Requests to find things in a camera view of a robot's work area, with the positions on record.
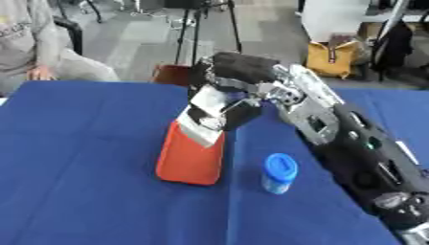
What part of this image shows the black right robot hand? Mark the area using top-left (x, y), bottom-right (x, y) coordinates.
top-left (186, 52), bottom-right (285, 132)

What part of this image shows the orange and silver snack bag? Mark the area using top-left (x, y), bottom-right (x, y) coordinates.
top-left (154, 85), bottom-right (248, 187)

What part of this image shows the black tripod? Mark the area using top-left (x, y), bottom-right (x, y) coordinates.
top-left (164, 0), bottom-right (245, 67)

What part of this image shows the yellow bag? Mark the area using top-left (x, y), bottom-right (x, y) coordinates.
top-left (303, 35), bottom-right (364, 79)

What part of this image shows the white cabinet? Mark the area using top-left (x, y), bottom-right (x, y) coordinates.
top-left (300, 0), bottom-right (373, 43)

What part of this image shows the blue lidded plastic jar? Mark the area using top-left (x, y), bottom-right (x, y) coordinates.
top-left (260, 152), bottom-right (301, 195)

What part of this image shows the black bag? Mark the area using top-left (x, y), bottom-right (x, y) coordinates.
top-left (369, 19), bottom-right (416, 82)

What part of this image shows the person's hand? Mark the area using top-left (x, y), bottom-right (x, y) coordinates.
top-left (25, 63), bottom-right (59, 82)

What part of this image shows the person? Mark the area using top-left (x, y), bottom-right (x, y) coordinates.
top-left (0, 0), bottom-right (121, 97)

